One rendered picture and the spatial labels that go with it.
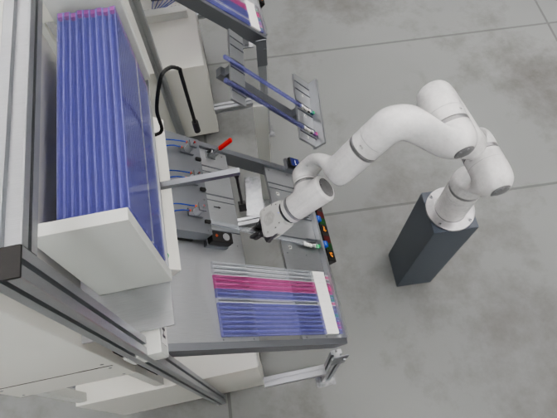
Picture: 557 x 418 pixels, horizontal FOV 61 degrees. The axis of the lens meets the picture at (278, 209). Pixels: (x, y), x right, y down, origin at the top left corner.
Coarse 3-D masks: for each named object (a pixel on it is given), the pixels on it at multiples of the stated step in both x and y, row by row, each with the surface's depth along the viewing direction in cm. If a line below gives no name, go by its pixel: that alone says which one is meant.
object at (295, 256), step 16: (272, 176) 180; (288, 176) 188; (272, 192) 176; (288, 192) 182; (304, 224) 180; (304, 240) 175; (288, 256) 165; (304, 256) 171; (320, 256) 177; (304, 336) 152; (320, 336) 157; (336, 336) 162
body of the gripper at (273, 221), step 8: (280, 200) 151; (264, 208) 154; (272, 208) 152; (280, 208) 148; (264, 216) 153; (272, 216) 150; (280, 216) 148; (264, 224) 152; (272, 224) 150; (280, 224) 147; (288, 224) 148; (264, 232) 151; (272, 232) 150; (280, 232) 150
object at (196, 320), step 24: (216, 168) 162; (216, 192) 156; (216, 216) 151; (240, 240) 154; (192, 264) 136; (192, 288) 132; (192, 312) 129; (216, 312) 134; (168, 336) 121; (192, 336) 125; (216, 336) 130
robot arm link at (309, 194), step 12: (300, 180) 144; (312, 180) 140; (324, 180) 142; (300, 192) 142; (312, 192) 139; (324, 192) 138; (288, 204) 144; (300, 204) 142; (312, 204) 141; (324, 204) 142; (300, 216) 145
